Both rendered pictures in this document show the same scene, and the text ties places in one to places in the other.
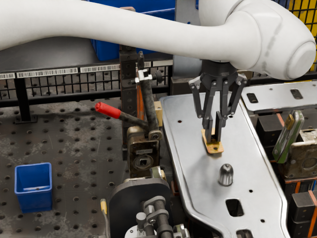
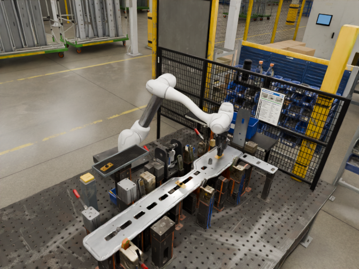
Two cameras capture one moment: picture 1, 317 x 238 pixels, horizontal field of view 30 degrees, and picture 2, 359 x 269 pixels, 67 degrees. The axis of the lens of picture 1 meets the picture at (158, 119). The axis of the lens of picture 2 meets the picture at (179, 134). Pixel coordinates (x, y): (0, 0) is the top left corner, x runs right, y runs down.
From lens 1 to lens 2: 1.35 m
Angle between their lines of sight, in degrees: 41
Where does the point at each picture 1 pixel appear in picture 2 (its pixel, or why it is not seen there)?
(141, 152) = (200, 147)
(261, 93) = (249, 157)
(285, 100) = (252, 161)
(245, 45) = (208, 119)
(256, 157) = (224, 165)
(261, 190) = (214, 169)
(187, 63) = (236, 139)
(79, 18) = (183, 99)
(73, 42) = not seen: hidden behind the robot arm
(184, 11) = (238, 122)
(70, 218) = not seen: hidden behind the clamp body
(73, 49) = not seen: hidden behind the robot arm
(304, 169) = (235, 176)
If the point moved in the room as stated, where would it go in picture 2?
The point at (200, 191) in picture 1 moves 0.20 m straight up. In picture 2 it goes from (201, 161) to (204, 139)
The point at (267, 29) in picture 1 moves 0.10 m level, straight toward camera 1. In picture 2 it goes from (213, 118) to (200, 120)
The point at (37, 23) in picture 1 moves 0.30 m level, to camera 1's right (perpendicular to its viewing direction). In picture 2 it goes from (174, 96) to (201, 111)
